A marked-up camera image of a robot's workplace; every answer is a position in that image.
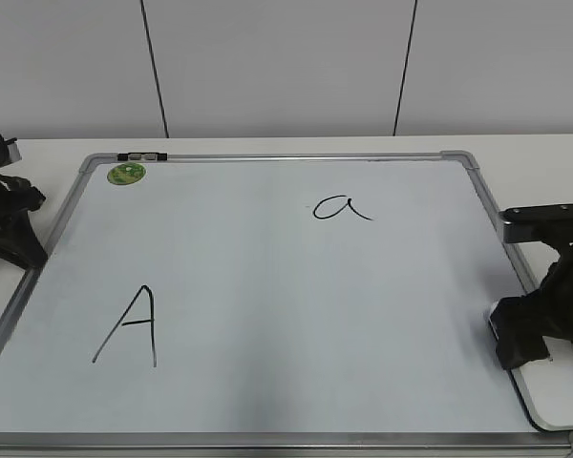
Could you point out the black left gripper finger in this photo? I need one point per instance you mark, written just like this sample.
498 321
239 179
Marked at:
19 244

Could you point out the white rectangular board eraser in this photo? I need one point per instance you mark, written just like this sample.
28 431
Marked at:
546 387

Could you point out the black silver board clip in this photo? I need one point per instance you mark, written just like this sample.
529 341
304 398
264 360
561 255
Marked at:
142 156

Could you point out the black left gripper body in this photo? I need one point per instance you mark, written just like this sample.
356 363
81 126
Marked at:
17 194

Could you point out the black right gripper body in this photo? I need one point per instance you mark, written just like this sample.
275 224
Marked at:
557 285

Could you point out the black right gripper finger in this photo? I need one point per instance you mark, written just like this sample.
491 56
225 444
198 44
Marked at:
522 323

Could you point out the round green magnet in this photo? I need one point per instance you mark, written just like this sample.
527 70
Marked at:
126 174

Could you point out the black grey right wrist camera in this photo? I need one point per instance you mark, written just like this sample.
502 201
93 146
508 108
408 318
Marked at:
550 224

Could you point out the white magnetic whiteboard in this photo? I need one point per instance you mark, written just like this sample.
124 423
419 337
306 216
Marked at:
259 305

